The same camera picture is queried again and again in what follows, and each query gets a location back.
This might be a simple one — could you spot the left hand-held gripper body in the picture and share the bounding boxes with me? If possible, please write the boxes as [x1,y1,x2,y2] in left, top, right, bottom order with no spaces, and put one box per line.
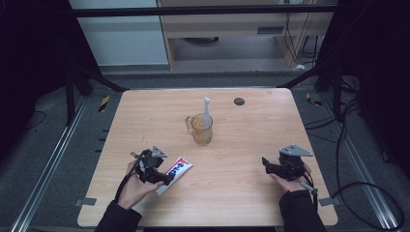
[130,145,168,179]

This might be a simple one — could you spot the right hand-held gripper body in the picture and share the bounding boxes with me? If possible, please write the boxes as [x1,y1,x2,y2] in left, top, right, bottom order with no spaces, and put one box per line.
[278,143,314,182]

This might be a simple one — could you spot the white toothpaste tube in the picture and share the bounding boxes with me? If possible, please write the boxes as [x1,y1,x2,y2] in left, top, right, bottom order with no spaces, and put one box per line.
[155,157,194,196]

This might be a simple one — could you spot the amber glass cup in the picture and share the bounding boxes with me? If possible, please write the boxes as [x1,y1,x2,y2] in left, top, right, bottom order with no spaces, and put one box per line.
[184,113,214,146]

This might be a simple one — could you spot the white toothbrush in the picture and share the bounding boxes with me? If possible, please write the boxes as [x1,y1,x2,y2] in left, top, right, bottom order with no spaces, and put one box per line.
[202,97,213,131]

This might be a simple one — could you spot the person's right hand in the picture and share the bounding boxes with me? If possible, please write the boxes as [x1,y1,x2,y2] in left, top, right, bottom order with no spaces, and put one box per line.
[270,162,313,194]

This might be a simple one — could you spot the person's left hand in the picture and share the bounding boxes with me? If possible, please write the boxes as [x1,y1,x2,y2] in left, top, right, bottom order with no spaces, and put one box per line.
[117,159,164,211]

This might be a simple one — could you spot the yellow-black floor tape strip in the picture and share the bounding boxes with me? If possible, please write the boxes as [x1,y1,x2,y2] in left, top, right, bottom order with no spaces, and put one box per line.
[98,95,111,113]
[305,92,323,107]

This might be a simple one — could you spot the black slanted stand brace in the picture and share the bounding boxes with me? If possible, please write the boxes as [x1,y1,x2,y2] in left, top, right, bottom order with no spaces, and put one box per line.
[278,63,335,90]
[76,63,129,93]

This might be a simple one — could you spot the white cabinet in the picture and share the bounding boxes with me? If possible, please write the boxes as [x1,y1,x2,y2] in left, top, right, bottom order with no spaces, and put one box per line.
[68,0,169,68]

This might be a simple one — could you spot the dark curtain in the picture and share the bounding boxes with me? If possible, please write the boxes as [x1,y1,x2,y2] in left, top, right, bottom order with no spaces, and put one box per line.
[0,0,100,159]
[317,0,410,180]

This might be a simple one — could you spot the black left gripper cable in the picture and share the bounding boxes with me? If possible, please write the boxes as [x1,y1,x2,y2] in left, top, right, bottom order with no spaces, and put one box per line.
[114,151,144,203]

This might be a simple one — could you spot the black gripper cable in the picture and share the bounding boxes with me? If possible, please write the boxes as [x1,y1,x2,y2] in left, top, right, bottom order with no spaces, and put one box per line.
[297,167,320,212]
[114,151,144,203]

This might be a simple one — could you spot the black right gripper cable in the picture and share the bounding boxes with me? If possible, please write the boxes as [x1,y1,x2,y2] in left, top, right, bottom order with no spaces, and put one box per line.
[297,167,320,212]

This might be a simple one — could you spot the grey metal table bracket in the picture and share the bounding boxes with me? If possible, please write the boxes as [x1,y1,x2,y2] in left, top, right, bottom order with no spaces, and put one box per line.
[318,196,341,207]
[74,197,98,207]

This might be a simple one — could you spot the aluminium floor rail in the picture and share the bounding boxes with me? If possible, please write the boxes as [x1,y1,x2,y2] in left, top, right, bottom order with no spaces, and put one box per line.
[322,92,401,232]
[9,96,89,232]

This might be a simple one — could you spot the black upright stand post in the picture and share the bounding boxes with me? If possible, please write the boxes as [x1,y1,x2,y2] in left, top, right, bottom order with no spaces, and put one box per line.
[64,63,77,127]

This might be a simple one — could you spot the black looped floor cable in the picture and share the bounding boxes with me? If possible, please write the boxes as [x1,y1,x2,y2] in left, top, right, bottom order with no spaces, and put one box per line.
[331,181,406,232]

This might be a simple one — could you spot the thin black floor cable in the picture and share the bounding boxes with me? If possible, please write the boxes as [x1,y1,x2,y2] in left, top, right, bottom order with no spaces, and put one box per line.
[26,110,46,131]

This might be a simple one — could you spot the black hanging desk cables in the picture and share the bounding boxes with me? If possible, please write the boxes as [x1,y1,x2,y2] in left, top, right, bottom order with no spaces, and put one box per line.
[282,12,324,66]

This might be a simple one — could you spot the black horizontal frame bar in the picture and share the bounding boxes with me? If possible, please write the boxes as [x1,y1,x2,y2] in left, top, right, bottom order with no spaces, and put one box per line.
[68,4,339,18]

